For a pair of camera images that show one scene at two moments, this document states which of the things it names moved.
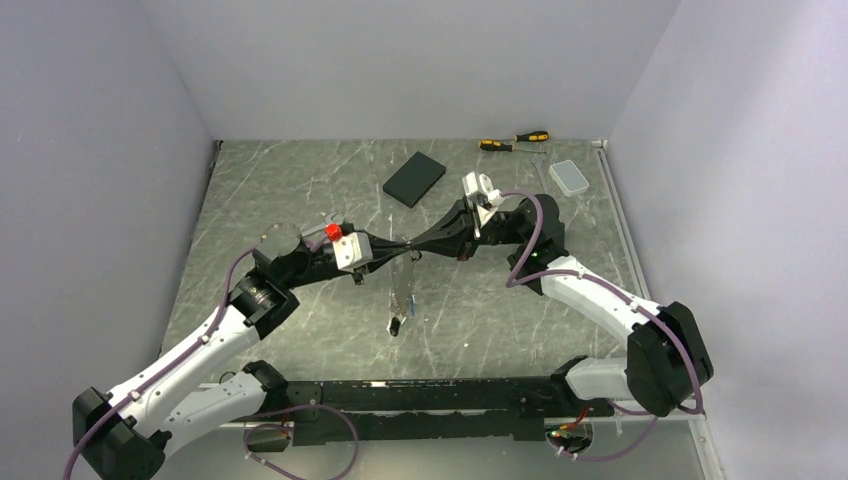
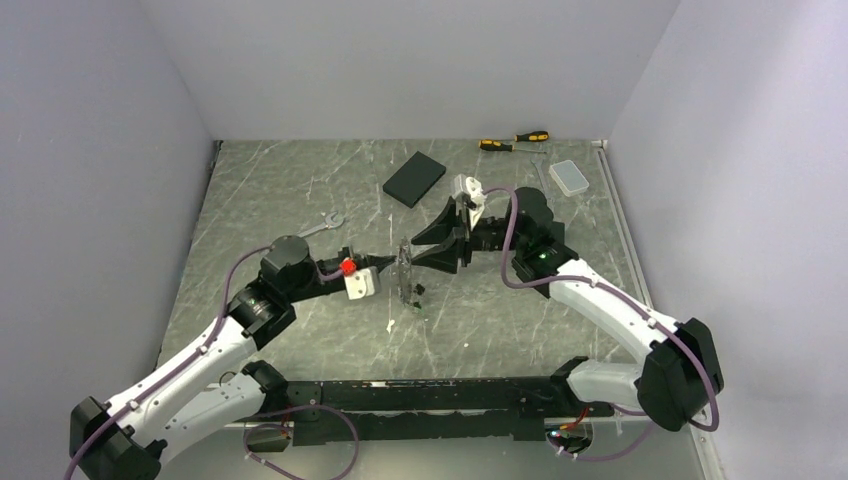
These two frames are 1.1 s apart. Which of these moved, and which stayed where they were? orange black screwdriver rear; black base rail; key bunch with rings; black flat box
Moved: key bunch with rings
Stayed: black flat box; black base rail; orange black screwdriver rear
